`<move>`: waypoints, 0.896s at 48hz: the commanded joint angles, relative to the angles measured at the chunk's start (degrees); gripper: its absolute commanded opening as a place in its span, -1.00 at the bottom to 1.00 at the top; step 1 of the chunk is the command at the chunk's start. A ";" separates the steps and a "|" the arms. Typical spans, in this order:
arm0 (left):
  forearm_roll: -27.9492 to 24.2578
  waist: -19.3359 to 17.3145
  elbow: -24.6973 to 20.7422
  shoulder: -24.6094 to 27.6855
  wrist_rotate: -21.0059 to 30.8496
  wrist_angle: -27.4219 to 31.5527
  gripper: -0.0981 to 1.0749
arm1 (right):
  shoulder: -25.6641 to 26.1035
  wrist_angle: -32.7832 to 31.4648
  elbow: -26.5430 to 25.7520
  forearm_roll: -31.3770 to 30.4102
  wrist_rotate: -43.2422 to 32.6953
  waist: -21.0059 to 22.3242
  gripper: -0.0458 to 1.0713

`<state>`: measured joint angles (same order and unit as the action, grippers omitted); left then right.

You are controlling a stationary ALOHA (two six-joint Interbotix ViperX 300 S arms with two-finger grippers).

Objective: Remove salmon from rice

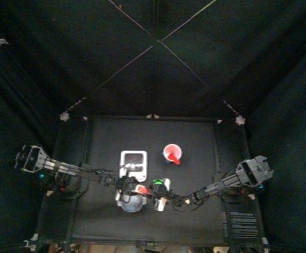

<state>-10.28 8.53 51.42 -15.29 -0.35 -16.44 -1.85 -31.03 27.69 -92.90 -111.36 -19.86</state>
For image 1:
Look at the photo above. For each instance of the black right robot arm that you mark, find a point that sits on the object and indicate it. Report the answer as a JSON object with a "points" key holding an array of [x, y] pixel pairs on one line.
{"points": [[240, 174]]}

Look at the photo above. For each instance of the white rectangular tray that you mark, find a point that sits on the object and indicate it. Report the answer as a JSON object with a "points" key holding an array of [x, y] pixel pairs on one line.
{"points": [[133, 161]]}

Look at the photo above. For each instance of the grey round bowl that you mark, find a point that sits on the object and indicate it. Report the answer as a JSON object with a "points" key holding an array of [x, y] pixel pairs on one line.
{"points": [[130, 204]]}

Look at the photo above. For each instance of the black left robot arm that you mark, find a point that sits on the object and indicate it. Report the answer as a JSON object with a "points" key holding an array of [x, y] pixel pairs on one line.
{"points": [[53, 166]]}

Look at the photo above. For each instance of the white text label sticker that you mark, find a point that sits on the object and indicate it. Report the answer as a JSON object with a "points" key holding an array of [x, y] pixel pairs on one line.
{"points": [[241, 224]]}

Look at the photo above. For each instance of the red white toy salmon slice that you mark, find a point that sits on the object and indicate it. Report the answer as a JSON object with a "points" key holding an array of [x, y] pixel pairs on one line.
{"points": [[141, 189]]}

